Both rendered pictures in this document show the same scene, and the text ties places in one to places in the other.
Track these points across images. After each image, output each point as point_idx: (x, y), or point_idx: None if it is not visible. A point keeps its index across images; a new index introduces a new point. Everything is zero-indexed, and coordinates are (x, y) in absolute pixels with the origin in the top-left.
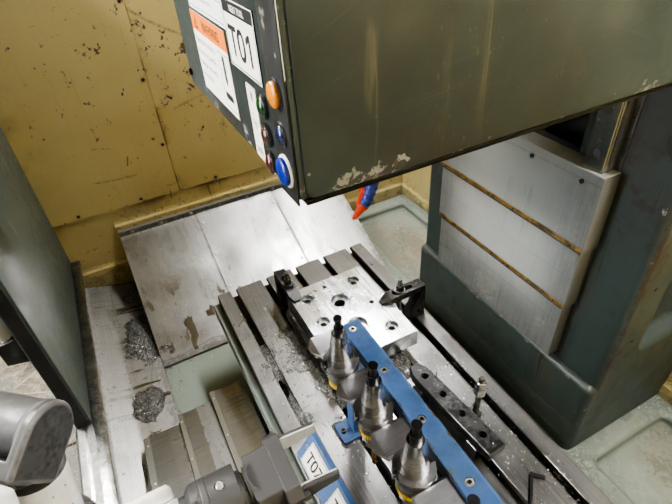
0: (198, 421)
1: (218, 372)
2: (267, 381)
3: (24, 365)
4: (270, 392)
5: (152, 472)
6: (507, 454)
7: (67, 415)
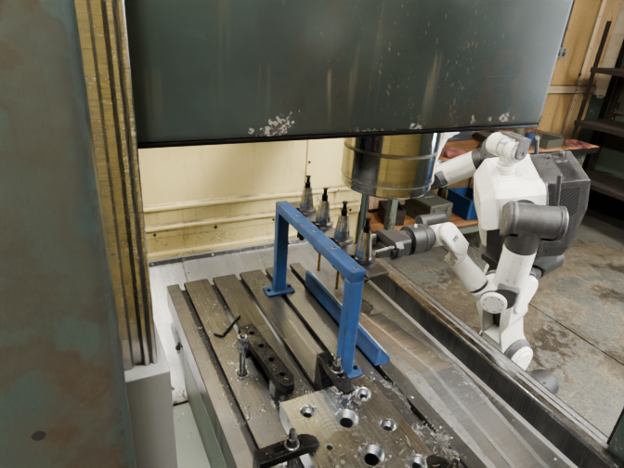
0: None
1: None
2: (436, 419)
3: None
4: (429, 409)
5: (523, 440)
6: (231, 347)
7: (507, 222)
